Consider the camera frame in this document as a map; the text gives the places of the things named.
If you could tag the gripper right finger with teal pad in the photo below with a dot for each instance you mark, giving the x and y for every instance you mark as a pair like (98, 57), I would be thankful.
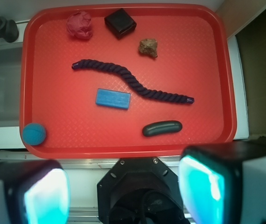
(224, 183)

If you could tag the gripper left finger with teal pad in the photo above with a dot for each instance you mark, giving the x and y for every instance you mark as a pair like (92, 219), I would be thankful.
(34, 192)

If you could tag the blue ball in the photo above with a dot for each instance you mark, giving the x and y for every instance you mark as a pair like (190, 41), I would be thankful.
(34, 134)

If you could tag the dark green capsule object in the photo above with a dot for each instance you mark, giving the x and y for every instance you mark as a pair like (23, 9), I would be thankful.
(162, 127)

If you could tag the blue rectangular block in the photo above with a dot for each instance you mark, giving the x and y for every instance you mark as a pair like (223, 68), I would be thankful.
(115, 99)

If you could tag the red plastic tray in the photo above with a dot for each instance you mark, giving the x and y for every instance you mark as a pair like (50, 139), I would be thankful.
(190, 81)

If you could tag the grey sink basin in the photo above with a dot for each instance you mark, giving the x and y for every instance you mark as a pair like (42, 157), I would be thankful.
(10, 72)

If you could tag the brown rock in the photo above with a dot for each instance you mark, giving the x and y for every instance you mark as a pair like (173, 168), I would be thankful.
(148, 47)

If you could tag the black square box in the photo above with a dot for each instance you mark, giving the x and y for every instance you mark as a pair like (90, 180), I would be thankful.
(120, 23)

